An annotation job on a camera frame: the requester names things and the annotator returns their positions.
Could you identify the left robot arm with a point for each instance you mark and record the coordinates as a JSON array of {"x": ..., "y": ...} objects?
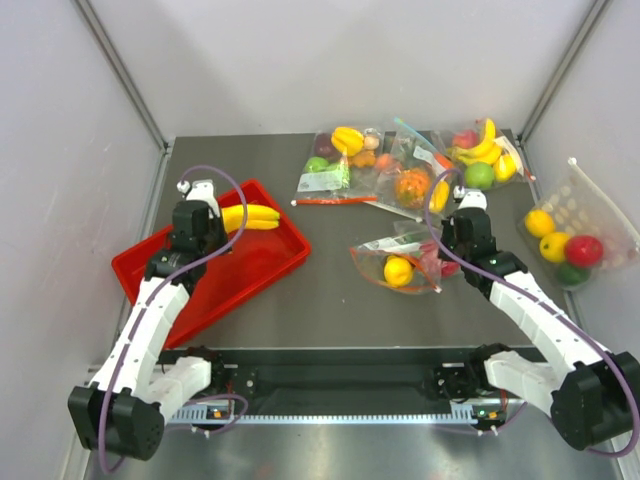
[{"x": 124, "y": 409}]

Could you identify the zip bag with green fruit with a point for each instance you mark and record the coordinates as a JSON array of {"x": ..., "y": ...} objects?
[{"x": 341, "y": 167}]

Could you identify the red fake dragon fruit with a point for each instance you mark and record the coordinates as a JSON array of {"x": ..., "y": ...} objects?
[{"x": 430, "y": 261}]

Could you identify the red plastic tray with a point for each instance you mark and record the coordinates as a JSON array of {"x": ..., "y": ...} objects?
[{"x": 259, "y": 259}]

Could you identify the zip bag with banana apple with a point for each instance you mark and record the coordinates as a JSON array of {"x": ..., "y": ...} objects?
[{"x": 486, "y": 155}]

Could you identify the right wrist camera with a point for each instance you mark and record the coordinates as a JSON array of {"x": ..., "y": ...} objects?
[{"x": 465, "y": 198}]

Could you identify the perforated cable duct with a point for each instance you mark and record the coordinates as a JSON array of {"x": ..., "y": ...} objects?
[{"x": 221, "y": 412}]

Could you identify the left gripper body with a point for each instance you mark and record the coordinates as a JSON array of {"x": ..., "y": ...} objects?
[{"x": 216, "y": 239}]

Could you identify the yellow fake banana bunch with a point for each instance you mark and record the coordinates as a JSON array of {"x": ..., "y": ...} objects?
[{"x": 259, "y": 217}]

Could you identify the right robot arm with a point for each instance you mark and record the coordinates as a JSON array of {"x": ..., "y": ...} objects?
[{"x": 590, "y": 394}]

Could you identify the zip bag with lemons tomato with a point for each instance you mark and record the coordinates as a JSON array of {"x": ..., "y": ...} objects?
[{"x": 577, "y": 232}]

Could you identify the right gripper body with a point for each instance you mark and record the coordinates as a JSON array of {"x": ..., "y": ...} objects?
[{"x": 449, "y": 239}]

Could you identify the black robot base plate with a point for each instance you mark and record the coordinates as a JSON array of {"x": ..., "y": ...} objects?
[{"x": 279, "y": 377}]

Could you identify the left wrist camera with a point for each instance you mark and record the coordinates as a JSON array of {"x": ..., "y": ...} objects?
[{"x": 200, "y": 190}]

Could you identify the yellow fake lemon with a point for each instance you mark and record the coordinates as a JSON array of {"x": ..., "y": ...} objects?
[{"x": 397, "y": 271}]

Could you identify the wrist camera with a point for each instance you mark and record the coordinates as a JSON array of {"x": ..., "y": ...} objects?
[
  {"x": 465, "y": 198},
  {"x": 200, "y": 190}
]

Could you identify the zip bag with bananas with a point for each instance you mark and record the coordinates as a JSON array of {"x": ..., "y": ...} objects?
[{"x": 370, "y": 257}]

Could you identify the zip bag with orange fruit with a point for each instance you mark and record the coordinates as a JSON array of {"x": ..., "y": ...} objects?
[{"x": 406, "y": 174}]

